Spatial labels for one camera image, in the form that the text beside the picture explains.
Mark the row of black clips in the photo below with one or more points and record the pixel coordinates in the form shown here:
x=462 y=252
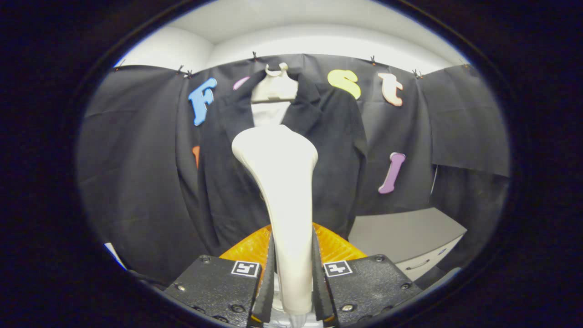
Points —
x=254 y=56

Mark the black backdrop cloth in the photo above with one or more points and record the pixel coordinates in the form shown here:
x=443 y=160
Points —
x=136 y=159

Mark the black blazer jacket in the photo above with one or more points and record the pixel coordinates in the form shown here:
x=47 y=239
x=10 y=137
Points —
x=337 y=159

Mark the grey cabinet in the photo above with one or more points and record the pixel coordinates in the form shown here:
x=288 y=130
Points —
x=401 y=232

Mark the white garment steamer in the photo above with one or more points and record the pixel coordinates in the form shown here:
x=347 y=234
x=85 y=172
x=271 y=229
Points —
x=282 y=182

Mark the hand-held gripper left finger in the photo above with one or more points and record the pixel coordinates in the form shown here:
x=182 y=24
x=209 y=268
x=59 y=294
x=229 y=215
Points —
x=214 y=287

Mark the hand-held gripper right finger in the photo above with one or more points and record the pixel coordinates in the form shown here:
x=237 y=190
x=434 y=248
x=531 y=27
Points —
x=369 y=287

